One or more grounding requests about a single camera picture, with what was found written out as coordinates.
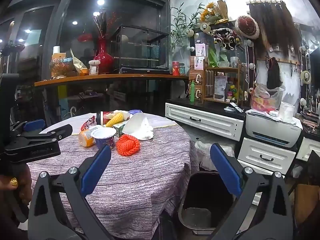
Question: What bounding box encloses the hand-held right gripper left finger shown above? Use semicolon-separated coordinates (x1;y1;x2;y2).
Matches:
28;144;118;240

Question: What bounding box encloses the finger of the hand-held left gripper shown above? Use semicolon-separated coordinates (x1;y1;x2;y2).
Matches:
11;119;46;137
19;124;73;143

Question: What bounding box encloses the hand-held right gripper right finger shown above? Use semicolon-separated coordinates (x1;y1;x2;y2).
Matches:
207;142;294;240

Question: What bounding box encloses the black trash bin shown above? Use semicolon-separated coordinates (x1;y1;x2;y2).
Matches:
178;171;263;240

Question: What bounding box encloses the orange drink bottle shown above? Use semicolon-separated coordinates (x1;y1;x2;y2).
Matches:
78;129;97;147

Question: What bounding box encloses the red snack wrapper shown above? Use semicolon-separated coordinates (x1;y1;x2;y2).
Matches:
80;116;97;131

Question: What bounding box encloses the purple yogurt cup white lid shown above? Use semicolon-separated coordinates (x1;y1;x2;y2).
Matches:
90;127;117;150

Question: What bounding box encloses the orange foam net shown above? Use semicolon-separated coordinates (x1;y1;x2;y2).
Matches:
116;134;140;157

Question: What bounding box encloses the green drink carton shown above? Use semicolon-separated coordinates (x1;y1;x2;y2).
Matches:
112;120;129;137

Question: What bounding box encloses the yellow corn cob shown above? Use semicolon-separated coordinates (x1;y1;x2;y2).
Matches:
105;112;125;128

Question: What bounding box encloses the white face mask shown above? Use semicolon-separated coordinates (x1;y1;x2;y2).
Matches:
122;112;154;140

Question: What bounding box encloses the person's left hand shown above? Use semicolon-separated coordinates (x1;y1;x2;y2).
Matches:
0;166;33;207

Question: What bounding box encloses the white lace covered stool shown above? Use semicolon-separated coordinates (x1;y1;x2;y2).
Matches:
195;140;220;172

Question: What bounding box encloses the white stacked drawer unit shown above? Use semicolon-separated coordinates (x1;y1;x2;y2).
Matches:
237;137;297;175

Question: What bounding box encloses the long white drawer cabinet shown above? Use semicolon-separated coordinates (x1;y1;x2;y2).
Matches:
165;102;244;142

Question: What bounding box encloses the white printer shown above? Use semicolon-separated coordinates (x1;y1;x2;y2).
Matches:
245;111;302;148

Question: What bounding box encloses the white hair clipper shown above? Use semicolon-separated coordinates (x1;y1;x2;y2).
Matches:
229;102;244;113

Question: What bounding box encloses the gift basket with wrapped items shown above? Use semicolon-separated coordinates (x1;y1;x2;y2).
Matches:
49;46;75;78

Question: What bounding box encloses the cream paper bag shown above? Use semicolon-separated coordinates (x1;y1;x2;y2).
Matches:
70;49;89;76

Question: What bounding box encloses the small jar white lid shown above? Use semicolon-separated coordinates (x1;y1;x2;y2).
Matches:
89;60;100;75

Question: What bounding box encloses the wooden counter shelf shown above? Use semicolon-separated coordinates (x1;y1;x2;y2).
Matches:
34;74;189;87

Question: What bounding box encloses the clear bag of snacks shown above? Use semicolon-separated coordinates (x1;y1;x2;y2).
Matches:
251;83;285;113

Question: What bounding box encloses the white cloth yellow edge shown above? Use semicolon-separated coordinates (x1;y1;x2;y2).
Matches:
41;112;178;135

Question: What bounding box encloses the brown product box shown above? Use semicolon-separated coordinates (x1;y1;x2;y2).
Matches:
194;85;204;103
189;69;204;87

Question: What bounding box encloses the white paper tub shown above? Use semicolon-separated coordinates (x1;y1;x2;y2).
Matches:
278;101;296;122

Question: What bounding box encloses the wooden shelf rack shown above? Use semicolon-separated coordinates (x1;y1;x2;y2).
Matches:
203;61;248;104

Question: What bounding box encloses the red vase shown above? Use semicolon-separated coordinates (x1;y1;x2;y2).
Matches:
93;36;115;75

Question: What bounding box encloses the black hanging wig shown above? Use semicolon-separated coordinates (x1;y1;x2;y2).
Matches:
266;57;282;89

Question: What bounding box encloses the dried feather flower bunch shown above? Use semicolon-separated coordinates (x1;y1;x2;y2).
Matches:
91;10;118;40

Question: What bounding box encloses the glass display case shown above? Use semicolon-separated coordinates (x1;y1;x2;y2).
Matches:
110;25;169;72

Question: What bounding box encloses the pink white product box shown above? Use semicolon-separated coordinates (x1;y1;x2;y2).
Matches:
189;44;208;70

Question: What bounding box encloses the ornate dark headdress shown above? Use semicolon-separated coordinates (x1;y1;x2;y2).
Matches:
212;27;242;50

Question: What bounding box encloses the red fur-trimmed hat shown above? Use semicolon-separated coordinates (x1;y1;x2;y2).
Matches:
235;15;260;40

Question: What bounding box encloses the green leafy branch plant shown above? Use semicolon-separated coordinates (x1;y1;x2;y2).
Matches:
170;2;203;53

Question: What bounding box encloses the brown hair wig bundle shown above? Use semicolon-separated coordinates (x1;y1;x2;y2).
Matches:
246;0;300;60

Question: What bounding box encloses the sunflower bouquet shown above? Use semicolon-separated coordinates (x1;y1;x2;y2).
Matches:
200;0;229;25

